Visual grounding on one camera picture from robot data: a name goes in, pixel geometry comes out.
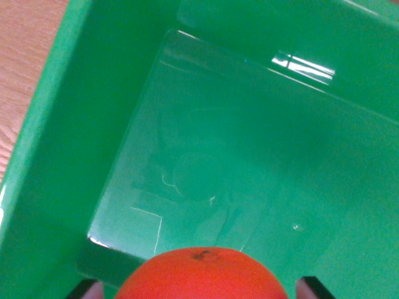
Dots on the green plastic bin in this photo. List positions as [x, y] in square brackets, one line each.
[218, 140]

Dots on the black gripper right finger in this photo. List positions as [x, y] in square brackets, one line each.
[311, 288]

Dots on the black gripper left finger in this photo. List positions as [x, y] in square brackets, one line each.
[87, 289]

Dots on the orange tangerine fruit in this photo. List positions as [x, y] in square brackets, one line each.
[201, 275]

